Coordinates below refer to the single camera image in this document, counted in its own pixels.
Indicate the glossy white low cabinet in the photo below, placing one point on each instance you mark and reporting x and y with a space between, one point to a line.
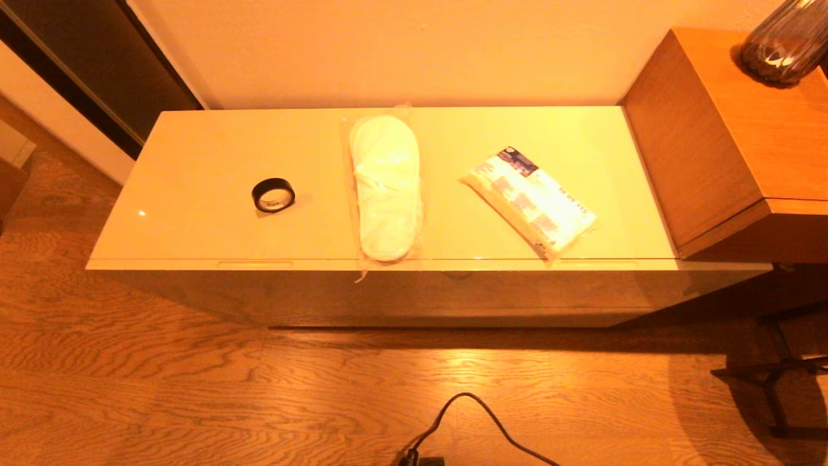
194 149

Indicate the black tape roll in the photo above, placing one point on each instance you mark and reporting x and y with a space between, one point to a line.
272 183

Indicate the brown wooden side cabinet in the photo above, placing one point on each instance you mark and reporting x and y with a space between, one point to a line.
698 149

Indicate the dark ribbed glass vase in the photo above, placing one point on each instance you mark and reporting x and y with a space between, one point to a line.
786 45

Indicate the black metal stand legs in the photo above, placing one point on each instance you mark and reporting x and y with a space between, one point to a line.
744 372

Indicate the white slippers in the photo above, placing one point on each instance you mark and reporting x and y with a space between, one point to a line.
386 194

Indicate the dark door panel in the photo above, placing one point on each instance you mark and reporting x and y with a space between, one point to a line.
97 52

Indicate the brown wooden furniture piece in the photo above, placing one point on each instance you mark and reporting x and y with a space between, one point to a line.
10 188

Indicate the printed white tissue packet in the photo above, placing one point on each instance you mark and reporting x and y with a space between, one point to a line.
530 200

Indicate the white cabinet drawer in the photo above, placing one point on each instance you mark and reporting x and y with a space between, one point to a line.
453 294

